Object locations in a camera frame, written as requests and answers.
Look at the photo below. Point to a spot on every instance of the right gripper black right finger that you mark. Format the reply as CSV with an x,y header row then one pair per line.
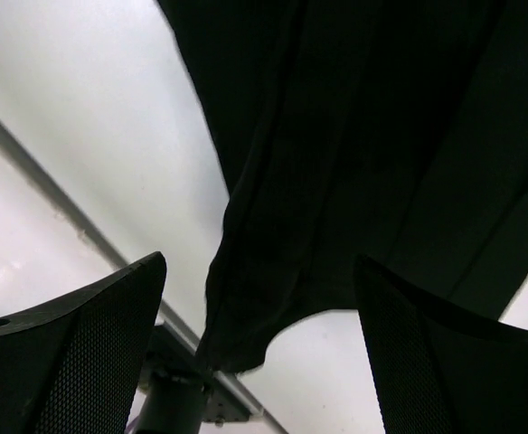
x,y
437,367

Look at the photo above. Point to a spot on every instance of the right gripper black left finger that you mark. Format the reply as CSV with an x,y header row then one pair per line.
x,y
72,364

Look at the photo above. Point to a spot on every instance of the black pleated skirt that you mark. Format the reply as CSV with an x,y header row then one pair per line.
x,y
392,130

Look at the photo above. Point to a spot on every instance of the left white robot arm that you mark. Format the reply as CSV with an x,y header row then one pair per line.
x,y
176,389

